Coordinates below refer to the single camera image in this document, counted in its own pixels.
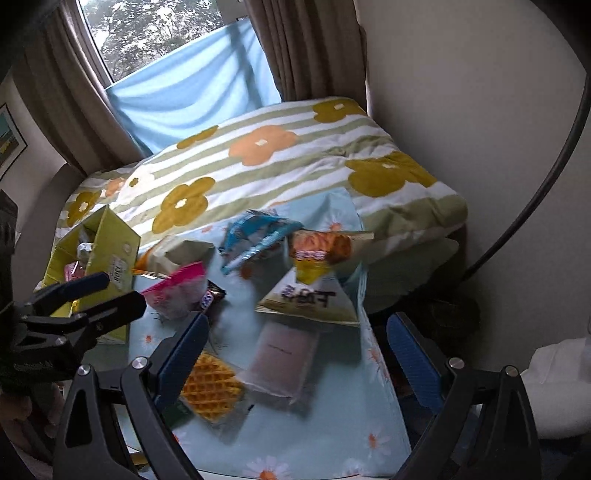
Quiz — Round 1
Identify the waffle snack packet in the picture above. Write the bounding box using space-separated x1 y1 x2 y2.
180 352 252 431

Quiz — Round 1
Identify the pink snack bag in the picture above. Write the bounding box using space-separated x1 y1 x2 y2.
141 261 207 320

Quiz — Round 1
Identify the orange cream chips bag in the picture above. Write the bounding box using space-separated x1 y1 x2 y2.
132 235 214 277

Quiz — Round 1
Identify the snickers bar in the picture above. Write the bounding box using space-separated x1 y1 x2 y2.
194 280 226 314

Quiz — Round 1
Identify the pale pink packet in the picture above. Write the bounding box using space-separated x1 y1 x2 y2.
237 321 321 402

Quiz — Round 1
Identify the white triangular snack bag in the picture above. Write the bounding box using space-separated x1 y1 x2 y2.
256 268 360 327

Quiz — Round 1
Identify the blue snack bag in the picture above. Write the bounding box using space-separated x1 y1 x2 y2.
218 209 304 275

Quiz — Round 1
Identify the orange yellow snack bag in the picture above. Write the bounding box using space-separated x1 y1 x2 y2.
288 230 375 285

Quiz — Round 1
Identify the dark green snack packet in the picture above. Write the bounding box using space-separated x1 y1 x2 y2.
162 399 193 430

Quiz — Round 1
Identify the person's left hand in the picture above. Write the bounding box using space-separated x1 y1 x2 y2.
1 383 64 450

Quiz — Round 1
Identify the white cloth bundle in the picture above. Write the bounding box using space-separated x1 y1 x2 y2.
521 336 591 439

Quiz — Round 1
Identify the yellow-green cardboard box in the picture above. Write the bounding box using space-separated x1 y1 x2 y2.
42 206 140 318

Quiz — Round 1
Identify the grey headboard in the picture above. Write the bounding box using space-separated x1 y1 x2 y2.
12 164 83 301

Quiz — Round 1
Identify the daisy print blue cloth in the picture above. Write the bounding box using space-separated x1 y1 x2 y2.
124 186 412 479

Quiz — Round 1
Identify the framed landscape picture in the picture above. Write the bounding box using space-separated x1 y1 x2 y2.
0 103 27 179

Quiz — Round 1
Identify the left brown curtain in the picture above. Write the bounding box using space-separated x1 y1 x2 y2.
10 1 142 176

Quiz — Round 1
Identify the brown curtain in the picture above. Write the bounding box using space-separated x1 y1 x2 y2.
10 1 142 176
245 0 367 108

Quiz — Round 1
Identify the window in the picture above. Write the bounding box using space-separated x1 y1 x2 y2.
79 0 246 83

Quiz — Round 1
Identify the blue sheet over window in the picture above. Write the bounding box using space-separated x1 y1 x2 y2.
106 19 280 155

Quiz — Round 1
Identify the floral striped duvet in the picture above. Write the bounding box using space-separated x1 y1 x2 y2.
55 97 468 259

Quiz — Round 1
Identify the black lamp stand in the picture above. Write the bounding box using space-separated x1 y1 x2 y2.
462 74 590 281

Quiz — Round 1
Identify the right brown curtain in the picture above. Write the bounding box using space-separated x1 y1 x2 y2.
245 0 367 108

